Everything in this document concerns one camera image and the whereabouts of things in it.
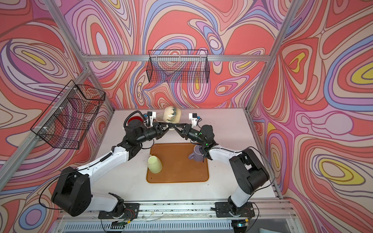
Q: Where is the beige ceramic teapot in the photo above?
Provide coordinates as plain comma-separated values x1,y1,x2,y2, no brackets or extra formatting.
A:
156,106,182,123

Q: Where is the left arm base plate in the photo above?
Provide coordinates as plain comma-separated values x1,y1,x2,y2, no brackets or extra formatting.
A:
98,203,140,221

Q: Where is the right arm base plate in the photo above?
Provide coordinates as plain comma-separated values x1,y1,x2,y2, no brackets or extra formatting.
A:
211,202,255,219

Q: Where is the purple mug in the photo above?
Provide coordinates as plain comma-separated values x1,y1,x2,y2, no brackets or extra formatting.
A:
188,145,204,162

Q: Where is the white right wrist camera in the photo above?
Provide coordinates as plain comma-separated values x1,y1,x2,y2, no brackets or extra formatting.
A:
188,113,202,127

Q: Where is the back black wire basket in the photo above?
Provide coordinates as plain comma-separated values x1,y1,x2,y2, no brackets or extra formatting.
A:
146,49,210,83

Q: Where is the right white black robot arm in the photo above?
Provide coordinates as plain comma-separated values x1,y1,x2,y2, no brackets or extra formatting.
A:
170,123,270,216

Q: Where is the left black wire basket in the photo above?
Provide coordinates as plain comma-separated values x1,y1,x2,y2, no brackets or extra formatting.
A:
30,81,106,150

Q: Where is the black red mug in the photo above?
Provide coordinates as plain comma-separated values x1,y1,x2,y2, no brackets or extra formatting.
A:
127,116,144,124

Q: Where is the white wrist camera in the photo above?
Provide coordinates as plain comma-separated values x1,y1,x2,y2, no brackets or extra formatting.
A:
147,111,156,127
188,113,202,127

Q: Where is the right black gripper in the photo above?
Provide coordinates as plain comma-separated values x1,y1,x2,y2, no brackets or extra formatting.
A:
172,123,206,145

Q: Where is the black wire basket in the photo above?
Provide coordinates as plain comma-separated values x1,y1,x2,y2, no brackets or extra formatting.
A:
30,81,106,150
146,49,210,83

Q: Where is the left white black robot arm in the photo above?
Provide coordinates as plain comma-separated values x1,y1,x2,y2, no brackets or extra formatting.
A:
51,111,180,218

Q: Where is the light green mug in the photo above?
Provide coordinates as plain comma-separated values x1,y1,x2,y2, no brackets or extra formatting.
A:
147,155,163,174

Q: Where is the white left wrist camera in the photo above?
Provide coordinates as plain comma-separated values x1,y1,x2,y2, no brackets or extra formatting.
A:
147,111,156,127

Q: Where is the orange brown serving tray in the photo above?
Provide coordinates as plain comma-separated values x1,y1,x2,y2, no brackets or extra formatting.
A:
146,143,209,183

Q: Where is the aluminium rail with vents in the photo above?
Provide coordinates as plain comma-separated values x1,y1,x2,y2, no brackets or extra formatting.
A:
50,199,304,233

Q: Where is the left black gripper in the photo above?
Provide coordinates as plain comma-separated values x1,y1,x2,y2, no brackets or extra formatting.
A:
135,123,173,146

